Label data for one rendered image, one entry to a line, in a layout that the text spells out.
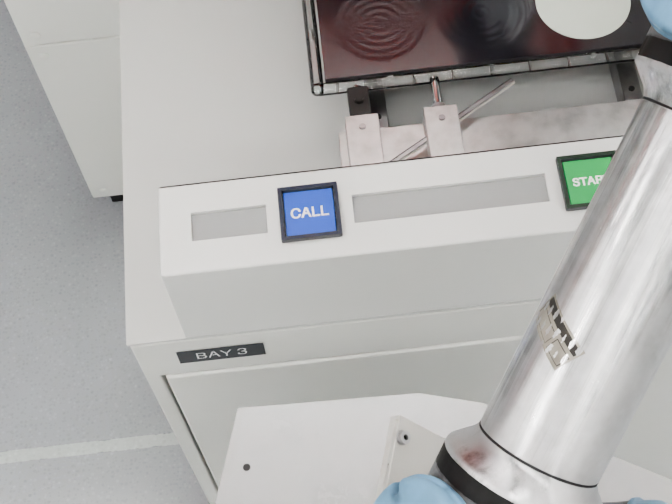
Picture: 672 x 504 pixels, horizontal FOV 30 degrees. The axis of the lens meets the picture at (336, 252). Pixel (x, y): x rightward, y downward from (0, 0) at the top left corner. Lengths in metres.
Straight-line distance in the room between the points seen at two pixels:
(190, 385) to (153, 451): 0.74
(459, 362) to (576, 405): 0.61
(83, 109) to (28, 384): 0.50
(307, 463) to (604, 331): 0.49
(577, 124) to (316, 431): 0.41
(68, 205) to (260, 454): 1.21
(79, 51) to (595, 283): 1.24
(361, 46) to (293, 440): 0.42
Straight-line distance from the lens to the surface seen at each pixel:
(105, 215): 2.32
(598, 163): 1.19
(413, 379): 1.42
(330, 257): 1.13
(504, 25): 1.35
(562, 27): 1.35
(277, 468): 1.21
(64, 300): 2.26
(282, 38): 1.45
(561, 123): 1.31
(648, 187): 0.78
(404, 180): 1.17
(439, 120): 1.27
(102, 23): 1.85
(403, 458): 1.06
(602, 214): 0.79
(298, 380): 1.39
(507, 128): 1.30
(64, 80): 1.96
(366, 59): 1.32
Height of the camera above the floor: 1.96
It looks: 62 degrees down
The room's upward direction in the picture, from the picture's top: 7 degrees counter-clockwise
